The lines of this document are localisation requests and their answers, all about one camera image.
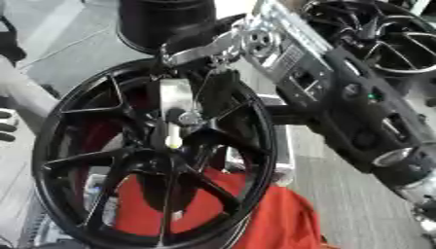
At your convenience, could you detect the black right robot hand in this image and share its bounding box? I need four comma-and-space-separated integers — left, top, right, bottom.
151, 14, 270, 154

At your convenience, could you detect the white pin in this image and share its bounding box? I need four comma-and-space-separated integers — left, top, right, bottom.
163, 124, 184, 150

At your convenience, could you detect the black spoked wheel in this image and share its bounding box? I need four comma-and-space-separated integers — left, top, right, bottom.
30, 57, 279, 249

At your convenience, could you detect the black wheel with silver spokes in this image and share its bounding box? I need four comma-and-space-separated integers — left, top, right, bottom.
300, 0, 436, 78

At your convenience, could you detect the black round drum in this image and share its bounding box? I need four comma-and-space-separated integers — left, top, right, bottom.
114, 0, 218, 54

